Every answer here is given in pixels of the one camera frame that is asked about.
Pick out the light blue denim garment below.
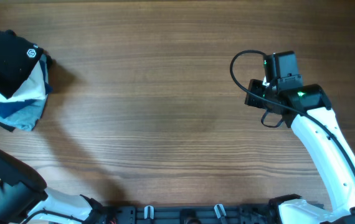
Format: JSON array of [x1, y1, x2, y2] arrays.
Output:
[[0, 98, 47, 131]]

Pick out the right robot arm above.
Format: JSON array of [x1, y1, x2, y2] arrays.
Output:
[[245, 80, 355, 223]]

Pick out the dark blue folded garment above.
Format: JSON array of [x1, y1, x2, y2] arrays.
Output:
[[0, 54, 53, 118]]

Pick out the white folded cloth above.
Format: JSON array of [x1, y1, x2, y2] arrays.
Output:
[[0, 61, 46, 103]]

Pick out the black t-shirt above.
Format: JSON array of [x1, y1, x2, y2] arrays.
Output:
[[0, 30, 44, 99]]

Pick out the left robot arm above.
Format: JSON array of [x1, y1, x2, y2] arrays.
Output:
[[0, 150, 105, 224]]

